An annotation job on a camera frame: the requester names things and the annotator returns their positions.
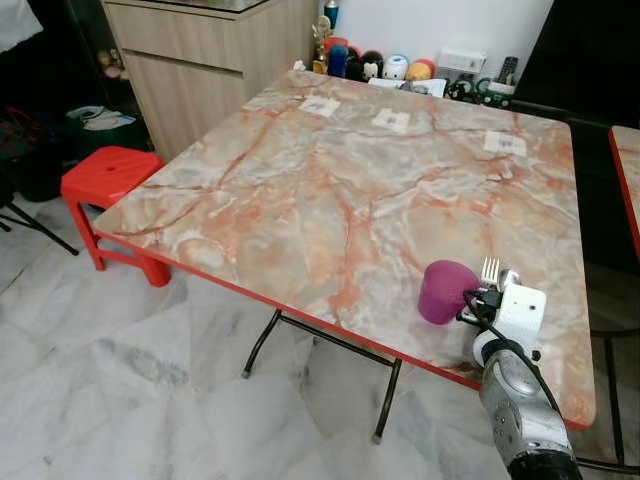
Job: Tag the silver metal fork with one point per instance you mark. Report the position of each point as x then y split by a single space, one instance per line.
491 272

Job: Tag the black plush toy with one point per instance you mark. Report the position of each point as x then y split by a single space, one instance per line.
366 66

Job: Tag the orange round toy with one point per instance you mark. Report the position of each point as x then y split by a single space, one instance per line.
421 70

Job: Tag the green toy car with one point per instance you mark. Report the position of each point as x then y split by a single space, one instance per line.
495 93

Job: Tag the white cloth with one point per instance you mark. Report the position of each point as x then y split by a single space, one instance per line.
15 22

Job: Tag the black tripod leg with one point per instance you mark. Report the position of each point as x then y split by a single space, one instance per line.
40 230

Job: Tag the blue bottle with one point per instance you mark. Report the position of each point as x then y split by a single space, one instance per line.
331 13

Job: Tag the white power socket box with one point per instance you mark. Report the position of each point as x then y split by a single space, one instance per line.
462 61

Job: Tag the black remote control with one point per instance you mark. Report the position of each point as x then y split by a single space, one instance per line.
508 70

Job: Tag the black and red bag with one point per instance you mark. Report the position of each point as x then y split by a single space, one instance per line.
28 150

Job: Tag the black metal table leg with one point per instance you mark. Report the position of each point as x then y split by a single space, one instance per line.
262 342
389 400

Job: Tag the golden trophy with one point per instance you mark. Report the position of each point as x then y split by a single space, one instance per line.
320 45

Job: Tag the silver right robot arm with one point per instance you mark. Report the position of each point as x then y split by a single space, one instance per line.
515 400

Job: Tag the purple round cup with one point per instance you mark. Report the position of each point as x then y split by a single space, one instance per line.
445 292

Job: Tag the light wooden cabinet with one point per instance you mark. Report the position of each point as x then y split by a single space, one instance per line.
210 70

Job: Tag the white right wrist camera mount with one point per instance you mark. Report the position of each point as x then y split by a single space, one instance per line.
520 312

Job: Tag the white round toy figure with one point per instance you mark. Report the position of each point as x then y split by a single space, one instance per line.
396 67

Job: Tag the red plastic stool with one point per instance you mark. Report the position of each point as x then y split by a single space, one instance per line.
110 172

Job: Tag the white paper label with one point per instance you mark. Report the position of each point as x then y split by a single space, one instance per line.
391 121
320 106
506 143

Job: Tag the marble pattern folding table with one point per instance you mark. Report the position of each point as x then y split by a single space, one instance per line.
340 200

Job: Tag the red-edged marble side table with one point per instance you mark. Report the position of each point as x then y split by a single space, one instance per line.
628 165

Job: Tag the black bag with grey cloth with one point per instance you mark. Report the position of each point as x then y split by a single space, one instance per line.
102 125

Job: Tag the blue cylinder toy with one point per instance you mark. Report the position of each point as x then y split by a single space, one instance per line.
337 62

